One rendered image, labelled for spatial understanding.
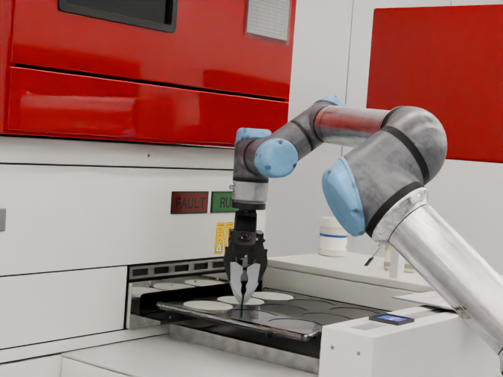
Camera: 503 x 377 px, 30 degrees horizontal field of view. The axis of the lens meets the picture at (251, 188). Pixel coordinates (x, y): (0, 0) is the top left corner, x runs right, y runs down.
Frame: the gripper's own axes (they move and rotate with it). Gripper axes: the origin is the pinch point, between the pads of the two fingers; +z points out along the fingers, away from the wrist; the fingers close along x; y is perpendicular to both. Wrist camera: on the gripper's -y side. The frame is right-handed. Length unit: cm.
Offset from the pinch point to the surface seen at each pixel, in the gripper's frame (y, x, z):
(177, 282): 4.5, 13.8, -1.9
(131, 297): -5.5, 22.6, 0.1
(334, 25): 317, -59, -98
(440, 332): -36.6, -31.8, -2.6
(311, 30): 300, -45, -92
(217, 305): -2.0, 5.2, 1.3
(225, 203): 16.8, 4.3, -18.5
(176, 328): 0.2, 13.3, 6.9
